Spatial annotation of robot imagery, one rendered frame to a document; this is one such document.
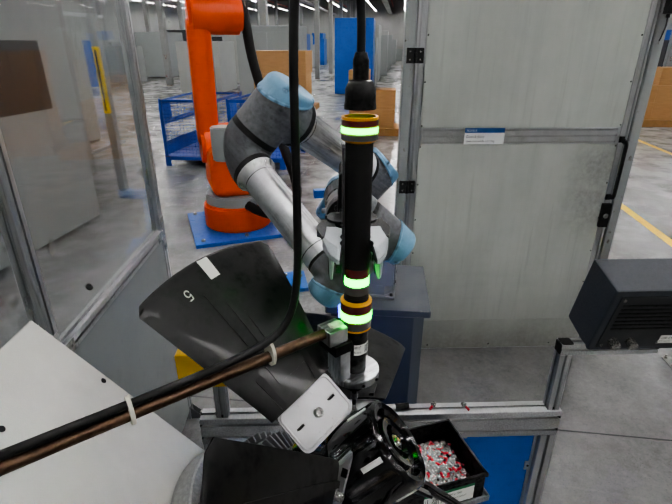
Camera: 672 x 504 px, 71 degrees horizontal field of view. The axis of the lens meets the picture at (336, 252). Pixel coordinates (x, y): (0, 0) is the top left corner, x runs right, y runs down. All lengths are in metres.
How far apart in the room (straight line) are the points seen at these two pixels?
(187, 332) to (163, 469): 0.21
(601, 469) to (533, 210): 1.26
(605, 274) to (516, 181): 1.51
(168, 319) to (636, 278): 0.96
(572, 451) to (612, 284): 1.50
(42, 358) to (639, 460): 2.42
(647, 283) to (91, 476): 1.07
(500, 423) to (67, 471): 0.99
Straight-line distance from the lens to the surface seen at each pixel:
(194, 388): 0.56
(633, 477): 2.58
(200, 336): 0.63
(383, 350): 0.91
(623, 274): 1.20
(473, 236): 2.67
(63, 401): 0.71
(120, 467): 0.71
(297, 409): 0.66
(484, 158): 2.55
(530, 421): 1.36
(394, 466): 0.62
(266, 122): 1.05
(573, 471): 2.48
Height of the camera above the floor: 1.70
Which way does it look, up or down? 24 degrees down
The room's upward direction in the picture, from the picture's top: straight up
